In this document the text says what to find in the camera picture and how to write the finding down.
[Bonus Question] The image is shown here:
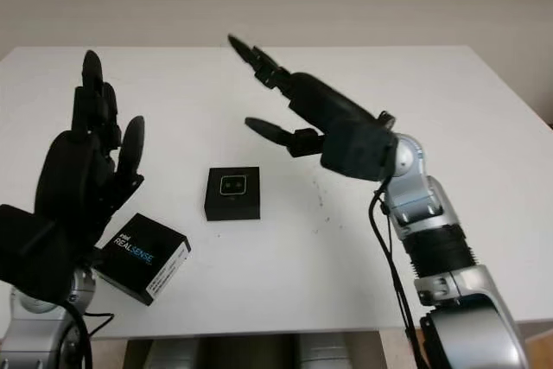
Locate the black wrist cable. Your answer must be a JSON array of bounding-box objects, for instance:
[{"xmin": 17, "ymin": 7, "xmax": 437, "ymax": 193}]
[
  {"xmin": 64, "ymin": 297, "xmax": 116, "ymax": 369},
  {"xmin": 367, "ymin": 178, "xmax": 427, "ymax": 369}
]

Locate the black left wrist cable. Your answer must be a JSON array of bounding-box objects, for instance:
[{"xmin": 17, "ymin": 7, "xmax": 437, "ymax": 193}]
[{"xmin": 64, "ymin": 297, "xmax": 116, "ymax": 369}]

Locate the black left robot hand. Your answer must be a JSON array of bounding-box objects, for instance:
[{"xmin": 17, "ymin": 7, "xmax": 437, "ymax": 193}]
[{"xmin": 32, "ymin": 49, "xmax": 146, "ymax": 258}]

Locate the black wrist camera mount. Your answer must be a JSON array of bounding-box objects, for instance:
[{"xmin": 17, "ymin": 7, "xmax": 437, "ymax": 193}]
[
  {"xmin": 320, "ymin": 119, "xmax": 397, "ymax": 183},
  {"xmin": 0, "ymin": 203, "xmax": 99, "ymax": 303}
]

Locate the white table leg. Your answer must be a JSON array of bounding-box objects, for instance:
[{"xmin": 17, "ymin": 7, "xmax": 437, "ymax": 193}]
[{"xmin": 379, "ymin": 329, "xmax": 407, "ymax": 369}]

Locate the black RealSense box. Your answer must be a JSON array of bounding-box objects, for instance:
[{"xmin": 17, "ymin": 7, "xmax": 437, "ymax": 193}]
[{"xmin": 92, "ymin": 212, "xmax": 193, "ymax": 307}]

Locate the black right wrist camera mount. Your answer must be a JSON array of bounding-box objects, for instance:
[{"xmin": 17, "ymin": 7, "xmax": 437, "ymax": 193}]
[{"xmin": 320, "ymin": 119, "xmax": 397, "ymax": 183}]

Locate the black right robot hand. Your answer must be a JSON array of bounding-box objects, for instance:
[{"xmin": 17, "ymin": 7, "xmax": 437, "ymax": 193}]
[{"xmin": 227, "ymin": 34, "xmax": 397, "ymax": 158}]

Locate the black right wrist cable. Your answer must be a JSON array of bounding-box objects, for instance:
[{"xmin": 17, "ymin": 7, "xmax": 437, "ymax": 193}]
[{"xmin": 367, "ymin": 178, "xmax": 427, "ymax": 369}]

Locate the silver right robot leg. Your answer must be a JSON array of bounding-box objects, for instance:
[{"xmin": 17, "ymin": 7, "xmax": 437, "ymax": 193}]
[{"xmin": 297, "ymin": 334, "xmax": 353, "ymax": 369}]

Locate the small silver black camera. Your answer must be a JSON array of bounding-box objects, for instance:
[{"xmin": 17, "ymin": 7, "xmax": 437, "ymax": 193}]
[{"xmin": 219, "ymin": 175, "xmax": 249, "ymax": 196}]

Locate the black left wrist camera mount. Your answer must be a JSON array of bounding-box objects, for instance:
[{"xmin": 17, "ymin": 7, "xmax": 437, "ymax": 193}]
[{"xmin": 0, "ymin": 203, "xmax": 99, "ymax": 303}]

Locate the black box base with insert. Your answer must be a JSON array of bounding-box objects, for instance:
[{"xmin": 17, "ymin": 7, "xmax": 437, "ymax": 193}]
[{"xmin": 201, "ymin": 165, "xmax": 262, "ymax": 222}]

